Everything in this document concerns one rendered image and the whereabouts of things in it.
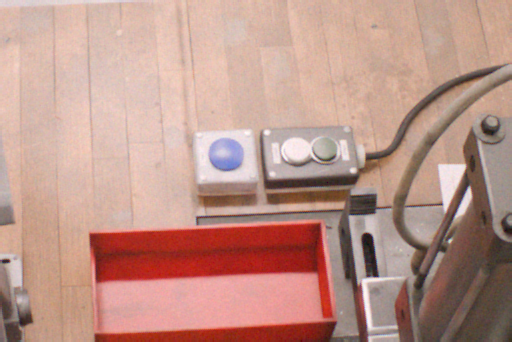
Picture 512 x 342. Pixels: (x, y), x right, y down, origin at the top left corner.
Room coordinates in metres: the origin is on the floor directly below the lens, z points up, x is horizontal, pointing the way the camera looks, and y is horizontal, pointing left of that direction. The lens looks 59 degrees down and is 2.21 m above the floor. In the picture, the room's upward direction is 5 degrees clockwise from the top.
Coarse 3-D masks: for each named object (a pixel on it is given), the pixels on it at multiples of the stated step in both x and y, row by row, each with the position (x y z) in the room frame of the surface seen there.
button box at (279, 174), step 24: (480, 72) 0.91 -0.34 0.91; (432, 96) 0.87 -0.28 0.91; (408, 120) 0.84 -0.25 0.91; (264, 144) 0.77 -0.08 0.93; (312, 144) 0.78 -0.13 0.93; (264, 168) 0.75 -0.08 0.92; (288, 168) 0.74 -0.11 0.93; (312, 168) 0.75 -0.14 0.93; (336, 168) 0.75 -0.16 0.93; (360, 168) 0.77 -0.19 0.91
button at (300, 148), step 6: (294, 138) 0.78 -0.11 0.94; (288, 144) 0.77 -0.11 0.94; (294, 144) 0.77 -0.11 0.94; (300, 144) 0.77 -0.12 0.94; (306, 144) 0.77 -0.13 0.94; (288, 150) 0.76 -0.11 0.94; (294, 150) 0.76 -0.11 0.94; (300, 150) 0.76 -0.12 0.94; (306, 150) 0.77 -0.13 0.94; (288, 156) 0.76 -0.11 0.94; (294, 156) 0.76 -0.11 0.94; (300, 156) 0.76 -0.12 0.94; (306, 156) 0.76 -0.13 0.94
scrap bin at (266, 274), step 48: (96, 240) 0.63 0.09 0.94; (144, 240) 0.64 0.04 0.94; (192, 240) 0.64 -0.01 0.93; (240, 240) 0.65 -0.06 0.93; (288, 240) 0.66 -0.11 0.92; (96, 288) 0.58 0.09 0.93; (144, 288) 0.60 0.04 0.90; (192, 288) 0.60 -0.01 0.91; (240, 288) 0.61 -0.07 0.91; (288, 288) 0.61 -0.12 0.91; (96, 336) 0.51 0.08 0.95; (144, 336) 0.52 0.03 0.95; (192, 336) 0.53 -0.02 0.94; (240, 336) 0.54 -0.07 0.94; (288, 336) 0.54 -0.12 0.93
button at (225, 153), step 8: (216, 144) 0.76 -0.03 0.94; (224, 144) 0.76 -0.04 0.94; (232, 144) 0.76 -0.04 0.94; (240, 144) 0.77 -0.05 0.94; (208, 152) 0.75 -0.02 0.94; (216, 152) 0.75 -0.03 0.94; (224, 152) 0.75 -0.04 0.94; (232, 152) 0.75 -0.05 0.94; (240, 152) 0.76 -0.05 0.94; (216, 160) 0.74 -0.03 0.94; (224, 160) 0.74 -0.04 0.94; (232, 160) 0.74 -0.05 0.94; (240, 160) 0.75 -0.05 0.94; (224, 168) 0.73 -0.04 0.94; (232, 168) 0.74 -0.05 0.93
